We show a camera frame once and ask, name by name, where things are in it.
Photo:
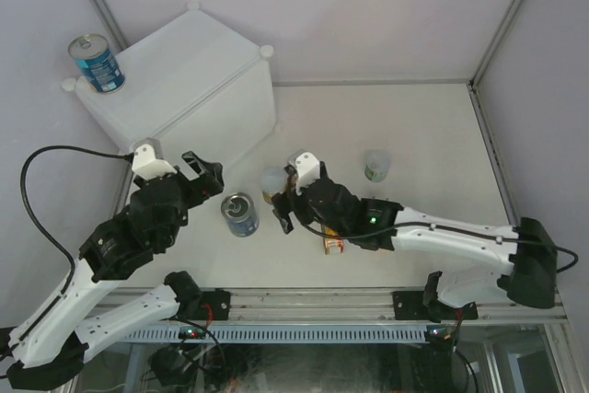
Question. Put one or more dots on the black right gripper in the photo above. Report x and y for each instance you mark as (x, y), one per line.
(283, 209)

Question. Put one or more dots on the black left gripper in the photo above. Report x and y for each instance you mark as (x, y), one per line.
(211, 180)

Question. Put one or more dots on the yellow can with plastic lid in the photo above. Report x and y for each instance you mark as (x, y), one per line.
(273, 181)

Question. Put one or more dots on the dark blue tall can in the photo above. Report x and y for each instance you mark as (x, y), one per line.
(240, 214)

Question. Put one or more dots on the green can with plastic lid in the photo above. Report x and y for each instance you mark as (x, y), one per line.
(377, 165)

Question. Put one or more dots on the light blue labelled can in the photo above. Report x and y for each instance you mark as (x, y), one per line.
(97, 63)

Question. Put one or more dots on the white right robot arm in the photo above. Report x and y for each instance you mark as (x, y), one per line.
(517, 262)

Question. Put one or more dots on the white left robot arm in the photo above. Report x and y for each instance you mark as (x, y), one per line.
(54, 344)

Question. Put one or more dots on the pink portrait labelled can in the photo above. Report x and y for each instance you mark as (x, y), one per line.
(291, 176)

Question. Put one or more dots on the left red sardine tin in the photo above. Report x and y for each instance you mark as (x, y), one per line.
(331, 244)

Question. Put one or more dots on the white plastic cube cabinet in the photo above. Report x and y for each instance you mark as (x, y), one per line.
(193, 85)

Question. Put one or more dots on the left controller circuit board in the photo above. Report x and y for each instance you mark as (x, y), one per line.
(191, 333)

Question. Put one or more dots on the controller circuit board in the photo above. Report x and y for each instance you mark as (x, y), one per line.
(439, 332)
(191, 333)

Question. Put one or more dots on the right controller circuit board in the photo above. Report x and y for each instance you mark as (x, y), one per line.
(439, 332)

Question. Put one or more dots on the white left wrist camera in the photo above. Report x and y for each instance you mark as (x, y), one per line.
(148, 161)

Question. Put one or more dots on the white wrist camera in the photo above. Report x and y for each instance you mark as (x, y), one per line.
(307, 169)
(148, 161)

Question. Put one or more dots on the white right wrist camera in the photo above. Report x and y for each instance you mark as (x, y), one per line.
(307, 169)

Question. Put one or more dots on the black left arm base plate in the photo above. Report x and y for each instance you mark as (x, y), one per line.
(211, 305)

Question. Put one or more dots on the aluminium frame rail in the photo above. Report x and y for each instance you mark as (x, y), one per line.
(360, 305)

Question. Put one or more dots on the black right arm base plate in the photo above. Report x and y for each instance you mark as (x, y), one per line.
(413, 305)

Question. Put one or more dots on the slotted grey cable duct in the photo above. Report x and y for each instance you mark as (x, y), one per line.
(286, 334)

